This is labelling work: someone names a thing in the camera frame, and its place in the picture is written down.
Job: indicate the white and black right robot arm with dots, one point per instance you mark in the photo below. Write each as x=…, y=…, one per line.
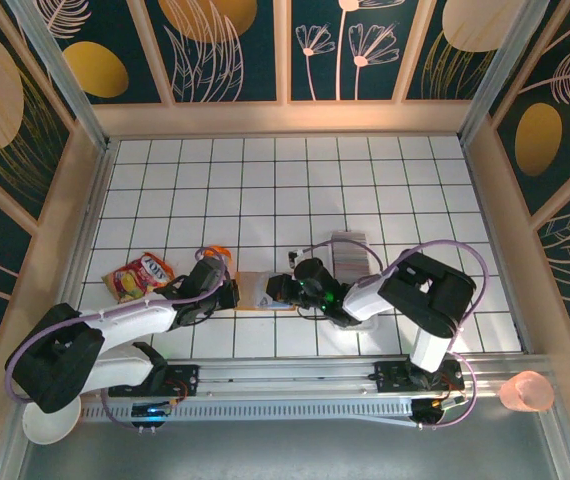
x=430, y=345

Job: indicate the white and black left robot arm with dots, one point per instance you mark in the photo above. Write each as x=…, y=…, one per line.
x=130, y=317

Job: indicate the crumpled orange wrapper ball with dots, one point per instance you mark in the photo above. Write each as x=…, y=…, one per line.
x=220, y=250

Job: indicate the colourful candy bag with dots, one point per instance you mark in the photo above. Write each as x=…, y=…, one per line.
x=137, y=280

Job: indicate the aluminium table edge strip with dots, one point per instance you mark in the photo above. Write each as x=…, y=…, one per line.
x=92, y=220

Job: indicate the white bowl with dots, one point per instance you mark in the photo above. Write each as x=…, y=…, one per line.
x=50, y=427

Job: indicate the pink plastic cup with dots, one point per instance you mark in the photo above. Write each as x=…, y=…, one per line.
x=525, y=392

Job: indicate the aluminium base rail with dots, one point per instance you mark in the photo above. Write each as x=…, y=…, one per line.
x=285, y=375

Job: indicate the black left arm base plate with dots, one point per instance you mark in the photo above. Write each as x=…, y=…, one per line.
x=187, y=380

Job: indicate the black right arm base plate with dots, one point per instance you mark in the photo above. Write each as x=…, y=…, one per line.
x=390, y=377

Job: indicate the flower outline wall panel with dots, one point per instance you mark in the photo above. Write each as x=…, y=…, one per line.
x=345, y=50

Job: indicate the yellow oval feather wall panel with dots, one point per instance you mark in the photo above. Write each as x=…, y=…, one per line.
x=115, y=50

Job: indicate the aluminium frame post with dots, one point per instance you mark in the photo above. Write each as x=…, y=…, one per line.
x=60, y=70
x=505, y=60

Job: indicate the peach circle gold wall panel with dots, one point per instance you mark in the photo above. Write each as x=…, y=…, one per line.
x=455, y=60

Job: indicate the large peach circle wall panel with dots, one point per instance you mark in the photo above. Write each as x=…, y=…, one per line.
x=5, y=100

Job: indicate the white feather wall panel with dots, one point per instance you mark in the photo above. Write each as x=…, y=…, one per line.
x=565, y=40

